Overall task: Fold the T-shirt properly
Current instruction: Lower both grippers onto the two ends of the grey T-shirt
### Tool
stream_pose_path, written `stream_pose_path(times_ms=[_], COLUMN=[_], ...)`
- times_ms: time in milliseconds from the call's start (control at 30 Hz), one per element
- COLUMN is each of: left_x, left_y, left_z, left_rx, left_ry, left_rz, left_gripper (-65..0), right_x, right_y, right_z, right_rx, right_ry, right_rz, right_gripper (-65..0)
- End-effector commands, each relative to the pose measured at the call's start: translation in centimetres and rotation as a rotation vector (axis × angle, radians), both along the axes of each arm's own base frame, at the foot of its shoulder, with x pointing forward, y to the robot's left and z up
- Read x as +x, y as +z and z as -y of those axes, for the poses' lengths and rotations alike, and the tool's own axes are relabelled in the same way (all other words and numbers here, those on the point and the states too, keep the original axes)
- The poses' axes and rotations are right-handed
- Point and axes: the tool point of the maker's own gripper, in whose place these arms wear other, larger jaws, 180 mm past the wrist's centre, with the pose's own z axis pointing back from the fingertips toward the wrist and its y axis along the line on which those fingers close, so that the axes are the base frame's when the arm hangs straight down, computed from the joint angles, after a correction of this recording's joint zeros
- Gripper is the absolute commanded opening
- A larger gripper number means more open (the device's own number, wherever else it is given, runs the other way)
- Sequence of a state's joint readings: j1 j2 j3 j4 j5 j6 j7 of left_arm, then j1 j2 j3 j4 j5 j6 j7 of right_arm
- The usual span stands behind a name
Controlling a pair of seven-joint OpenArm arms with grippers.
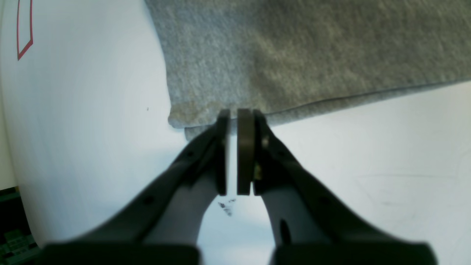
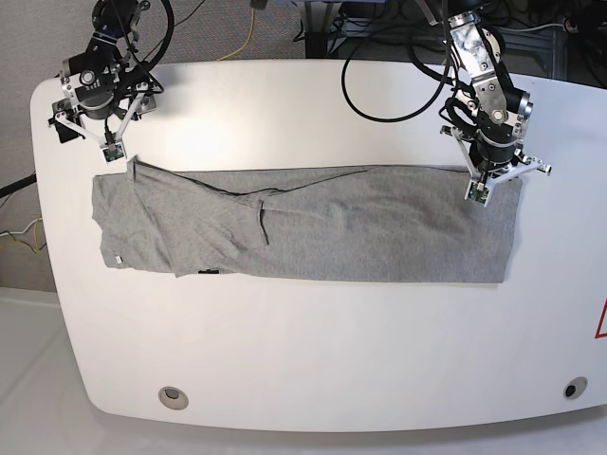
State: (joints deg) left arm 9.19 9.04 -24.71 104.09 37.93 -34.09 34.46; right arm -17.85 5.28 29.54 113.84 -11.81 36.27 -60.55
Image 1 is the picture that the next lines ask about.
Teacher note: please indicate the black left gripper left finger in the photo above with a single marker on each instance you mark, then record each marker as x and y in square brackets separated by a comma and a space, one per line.
[161, 225]

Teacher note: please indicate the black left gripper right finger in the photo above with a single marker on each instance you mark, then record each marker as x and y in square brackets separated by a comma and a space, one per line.
[310, 224]

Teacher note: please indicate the grey T-shirt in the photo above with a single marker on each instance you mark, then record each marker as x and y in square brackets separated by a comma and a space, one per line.
[294, 59]

